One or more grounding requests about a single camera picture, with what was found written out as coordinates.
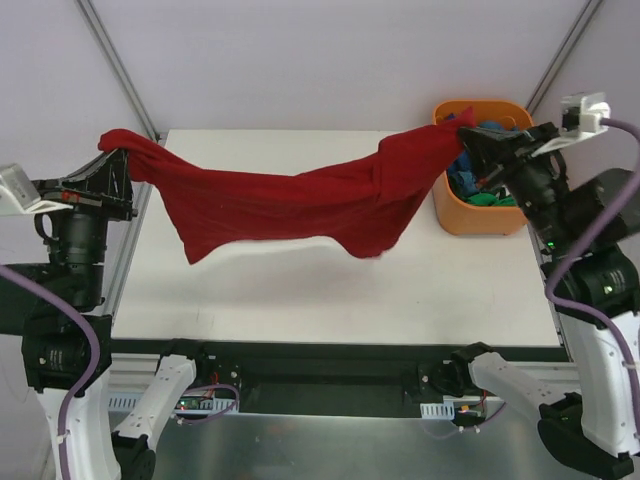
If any red t-shirt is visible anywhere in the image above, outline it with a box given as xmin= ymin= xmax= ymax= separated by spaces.
xmin=98 ymin=108 xmax=476 ymax=264

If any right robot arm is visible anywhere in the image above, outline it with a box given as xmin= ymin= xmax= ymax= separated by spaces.
xmin=447 ymin=123 xmax=639 ymax=479

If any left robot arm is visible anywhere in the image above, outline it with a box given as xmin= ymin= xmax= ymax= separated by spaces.
xmin=1 ymin=149 xmax=212 ymax=479

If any blue t-shirt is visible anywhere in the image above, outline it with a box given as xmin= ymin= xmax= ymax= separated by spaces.
xmin=439 ymin=113 xmax=521 ymax=197

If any orange plastic basket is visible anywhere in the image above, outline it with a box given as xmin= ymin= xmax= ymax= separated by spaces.
xmin=432 ymin=99 xmax=533 ymax=235

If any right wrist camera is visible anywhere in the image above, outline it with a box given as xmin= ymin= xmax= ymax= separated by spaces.
xmin=561 ymin=92 xmax=611 ymax=140

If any right aluminium corner post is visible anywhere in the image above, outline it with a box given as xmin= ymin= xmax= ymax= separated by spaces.
xmin=525 ymin=0 xmax=605 ymax=115

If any aluminium corner post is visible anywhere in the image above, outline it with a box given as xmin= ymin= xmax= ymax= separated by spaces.
xmin=525 ymin=0 xmax=605 ymax=115
xmin=74 ymin=0 xmax=163 ymax=142

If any aluminium frame rail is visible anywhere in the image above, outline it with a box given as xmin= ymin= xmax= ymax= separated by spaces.
xmin=109 ymin=354 xmax=580 ymax=397

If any left aluminium corner post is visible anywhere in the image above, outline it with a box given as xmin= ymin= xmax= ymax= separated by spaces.
xmin=74 ymin=0 xmax=163 ymax=142

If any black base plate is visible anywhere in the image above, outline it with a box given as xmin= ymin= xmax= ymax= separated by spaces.
xmin=165 ymin=339 xmax=461 ymax=418

